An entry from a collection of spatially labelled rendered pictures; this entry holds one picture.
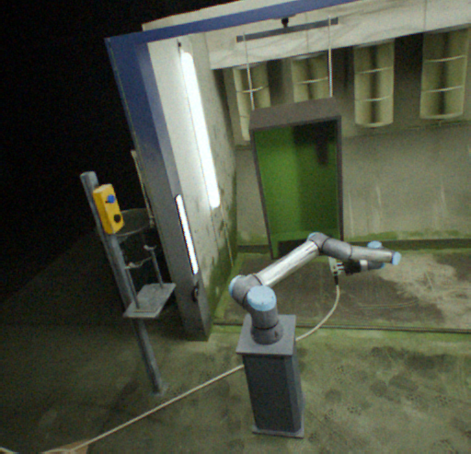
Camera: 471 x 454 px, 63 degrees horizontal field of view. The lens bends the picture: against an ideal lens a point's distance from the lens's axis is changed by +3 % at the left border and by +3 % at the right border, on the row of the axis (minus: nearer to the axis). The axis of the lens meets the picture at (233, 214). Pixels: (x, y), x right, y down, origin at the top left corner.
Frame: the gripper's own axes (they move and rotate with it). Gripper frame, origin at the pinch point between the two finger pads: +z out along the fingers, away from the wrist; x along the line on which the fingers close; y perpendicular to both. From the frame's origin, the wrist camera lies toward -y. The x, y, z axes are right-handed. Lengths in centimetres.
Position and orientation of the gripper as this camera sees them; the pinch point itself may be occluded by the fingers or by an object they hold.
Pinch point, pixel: (332, 266)
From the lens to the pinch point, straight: 297.4
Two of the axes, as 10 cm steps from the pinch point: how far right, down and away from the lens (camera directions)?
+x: 0.8, -4.7, 8.8
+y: 2.4, 8.7, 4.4
